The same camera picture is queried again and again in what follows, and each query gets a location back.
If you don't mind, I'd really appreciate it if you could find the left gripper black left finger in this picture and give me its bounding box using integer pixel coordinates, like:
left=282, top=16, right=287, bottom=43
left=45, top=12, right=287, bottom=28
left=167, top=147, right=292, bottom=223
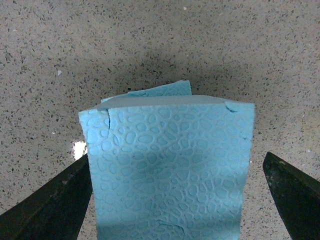
left=0, top=154, right=92, bottom=240

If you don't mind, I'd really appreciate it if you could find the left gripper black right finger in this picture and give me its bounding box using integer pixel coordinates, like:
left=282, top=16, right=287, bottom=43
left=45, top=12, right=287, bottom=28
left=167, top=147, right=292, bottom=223
left=262, top=152, right=320, bottom=240

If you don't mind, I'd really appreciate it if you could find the light blue smooth foam cube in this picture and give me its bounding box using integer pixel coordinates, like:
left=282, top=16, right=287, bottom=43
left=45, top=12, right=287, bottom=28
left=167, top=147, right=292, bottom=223
left=100, top=80, right=224, bottom=111

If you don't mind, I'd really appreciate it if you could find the light blue dented foam cube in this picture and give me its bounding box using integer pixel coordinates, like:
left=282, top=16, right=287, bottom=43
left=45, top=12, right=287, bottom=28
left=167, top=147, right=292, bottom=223
left=79, top=101, right=255, bottom=240

